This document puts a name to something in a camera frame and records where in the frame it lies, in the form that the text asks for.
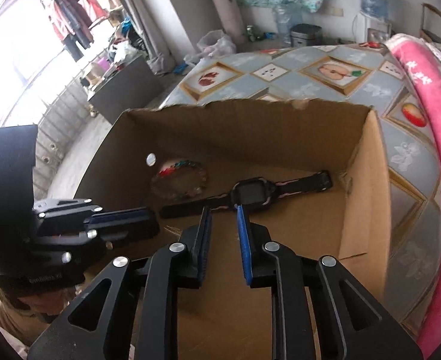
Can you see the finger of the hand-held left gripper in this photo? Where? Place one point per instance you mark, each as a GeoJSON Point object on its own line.
{"type": "Point", "coordinates": [119, 216]}
{"type": "Point", "coordinates": [130, 234]}

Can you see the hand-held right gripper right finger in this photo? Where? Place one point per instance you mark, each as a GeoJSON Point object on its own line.
{"type": "Point", "coordinates": [244, 247]}

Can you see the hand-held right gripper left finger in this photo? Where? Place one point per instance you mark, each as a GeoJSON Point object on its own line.
{"type": "Point", "coordinates": [203, 247]}

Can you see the black smart watch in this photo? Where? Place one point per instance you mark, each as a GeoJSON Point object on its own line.
{"type": "Point", "coordinates": [250, 193]}

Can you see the brown cardboard box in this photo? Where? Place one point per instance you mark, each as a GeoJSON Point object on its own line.
{"type": "Point", "coordinates": [288, 213]}

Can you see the dark grey cabinet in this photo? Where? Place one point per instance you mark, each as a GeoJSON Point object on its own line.
{"type": "Point", "coordinates": [126, 90]}

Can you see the hanging clothes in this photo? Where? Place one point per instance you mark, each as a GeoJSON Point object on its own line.
{"type": "Point", "coordinates": [74, 18]}

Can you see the fruit print tablecloth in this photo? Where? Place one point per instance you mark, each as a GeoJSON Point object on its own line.
{"type": "Point", "coordinates": [299, 62]}

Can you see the large white plastic bag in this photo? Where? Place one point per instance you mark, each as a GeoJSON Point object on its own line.
{"type": "Point", "coordinates": [213, 47]}

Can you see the metal trash bin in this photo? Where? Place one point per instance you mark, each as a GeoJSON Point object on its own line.
{"type": "Point", "coordinates": [306, 35]}

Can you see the pink floral blanket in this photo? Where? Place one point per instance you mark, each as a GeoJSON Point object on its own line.
{"type": "Point", "coordinates": [434, 120]}

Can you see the clear plastic bottle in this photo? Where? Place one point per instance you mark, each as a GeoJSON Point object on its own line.
{"type": "Point", "coordinates": [286, 22]}

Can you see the white paper roll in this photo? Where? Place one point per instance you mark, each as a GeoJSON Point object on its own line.
{"type": "Point", "coordinates": [224, 7]}

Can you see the white water dispenser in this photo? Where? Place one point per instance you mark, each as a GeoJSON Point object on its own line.
{"type": "Point", "coordinates": [372, 30]}

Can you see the wooden chair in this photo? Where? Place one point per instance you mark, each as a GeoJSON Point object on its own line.
{"type": "Point", "coordinates": [436, 22]}

